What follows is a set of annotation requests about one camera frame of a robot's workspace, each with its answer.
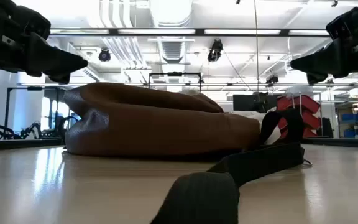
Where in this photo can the black overhead crossbar with lights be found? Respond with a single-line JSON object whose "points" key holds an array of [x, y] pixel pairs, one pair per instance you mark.
{"points": [[199, 31]]}

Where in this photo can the black overhead camera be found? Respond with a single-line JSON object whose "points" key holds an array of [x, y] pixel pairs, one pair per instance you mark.
{"points": [[215, 51]]}

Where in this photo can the black distant ceiling camera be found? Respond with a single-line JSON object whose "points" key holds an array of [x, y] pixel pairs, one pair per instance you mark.
{"points": [[272, 79]]}

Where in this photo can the black neighbouring station frame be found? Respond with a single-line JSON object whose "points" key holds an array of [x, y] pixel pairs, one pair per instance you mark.
{"points": [[36, 88]]}

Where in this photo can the black ceiling spot lamp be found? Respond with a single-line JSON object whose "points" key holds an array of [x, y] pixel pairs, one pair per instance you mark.
{"points": [[104, 55]]}

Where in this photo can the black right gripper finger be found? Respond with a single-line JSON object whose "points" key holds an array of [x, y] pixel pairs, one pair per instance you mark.
{"points": [[316, 77], [328, 60]]}

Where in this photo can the blue storage bins shelf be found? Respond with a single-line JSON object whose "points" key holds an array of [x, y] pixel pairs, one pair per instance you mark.
{"points": [[357, 117]]}

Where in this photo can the red storage bin rack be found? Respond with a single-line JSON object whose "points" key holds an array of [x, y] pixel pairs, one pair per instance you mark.
{"points": [[309, 104]]}

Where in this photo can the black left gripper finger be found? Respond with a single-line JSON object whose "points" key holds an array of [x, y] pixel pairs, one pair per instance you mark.
{"points": [[54, 60], [60, 78]]}

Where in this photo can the cream canvas backpack brown base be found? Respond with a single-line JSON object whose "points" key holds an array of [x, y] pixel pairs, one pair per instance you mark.
{"points": [[151, 124]]}

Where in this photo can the black monitor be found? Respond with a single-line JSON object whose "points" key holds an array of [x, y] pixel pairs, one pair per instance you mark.
{"points": [[244, 102]]}

